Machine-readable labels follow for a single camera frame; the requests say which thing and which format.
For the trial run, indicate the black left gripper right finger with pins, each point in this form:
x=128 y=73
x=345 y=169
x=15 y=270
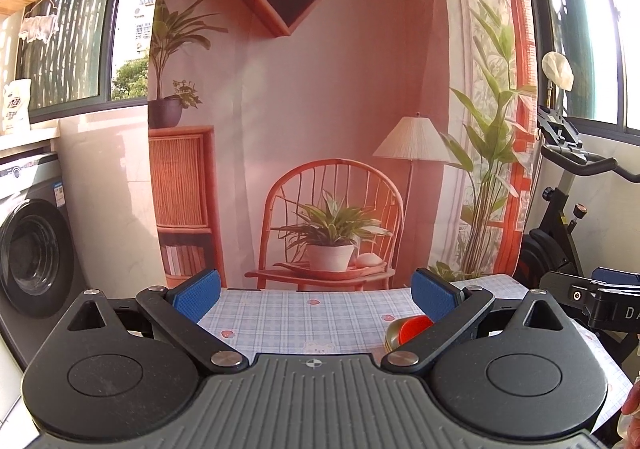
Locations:
x=456 y=315

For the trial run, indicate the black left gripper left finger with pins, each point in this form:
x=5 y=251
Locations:
x=174 y=314

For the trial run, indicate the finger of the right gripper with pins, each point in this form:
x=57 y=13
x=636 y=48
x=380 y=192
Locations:
x=613 y=276

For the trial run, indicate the large red round bowl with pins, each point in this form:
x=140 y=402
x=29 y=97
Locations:
x=413 y=327

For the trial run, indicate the person's right hand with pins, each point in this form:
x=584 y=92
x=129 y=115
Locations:
x=628 y=426

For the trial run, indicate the green round plate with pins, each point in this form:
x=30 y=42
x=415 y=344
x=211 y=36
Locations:
x=391 y=339

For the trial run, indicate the blue plaid tablecloth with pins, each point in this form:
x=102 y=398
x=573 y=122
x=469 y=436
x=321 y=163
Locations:
x=288 y=322

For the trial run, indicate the grey washing machine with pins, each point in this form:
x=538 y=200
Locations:
x=40 y=272

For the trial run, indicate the printed room backdrop cloth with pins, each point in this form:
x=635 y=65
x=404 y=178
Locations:
x=341 y=144

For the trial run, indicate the white bag on sill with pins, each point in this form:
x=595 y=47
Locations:
x=15 y=106

